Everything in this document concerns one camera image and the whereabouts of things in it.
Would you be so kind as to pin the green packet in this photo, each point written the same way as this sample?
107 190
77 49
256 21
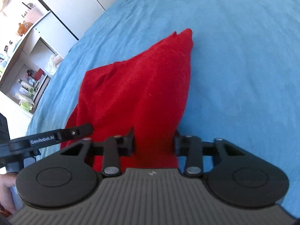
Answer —
26 106

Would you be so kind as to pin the red knit sweater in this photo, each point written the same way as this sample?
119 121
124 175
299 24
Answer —
140 86

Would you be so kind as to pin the red box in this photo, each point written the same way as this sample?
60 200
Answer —
39 73

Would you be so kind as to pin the white shelf desk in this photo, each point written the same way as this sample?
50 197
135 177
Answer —
35 44

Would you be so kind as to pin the person's left hand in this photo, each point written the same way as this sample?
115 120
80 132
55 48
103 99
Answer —
7 187

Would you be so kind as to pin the white and grey wardrobe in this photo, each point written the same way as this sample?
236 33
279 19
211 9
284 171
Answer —
75 2

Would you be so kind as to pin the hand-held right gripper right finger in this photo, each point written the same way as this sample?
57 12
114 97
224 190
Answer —
179 145

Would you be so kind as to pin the orange bear plush toy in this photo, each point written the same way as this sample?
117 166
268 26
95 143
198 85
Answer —
24 28

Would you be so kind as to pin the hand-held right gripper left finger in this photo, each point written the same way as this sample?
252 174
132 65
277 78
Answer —
128 145

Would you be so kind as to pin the pink woven basket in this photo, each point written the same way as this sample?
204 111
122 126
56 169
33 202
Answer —
32 14

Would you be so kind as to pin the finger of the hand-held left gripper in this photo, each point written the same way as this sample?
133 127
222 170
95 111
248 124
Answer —
70 133

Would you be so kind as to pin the white plastic bag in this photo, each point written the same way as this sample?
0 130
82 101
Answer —
55 61

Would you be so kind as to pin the bed with blue sheet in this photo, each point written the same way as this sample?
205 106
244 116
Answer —
234 75

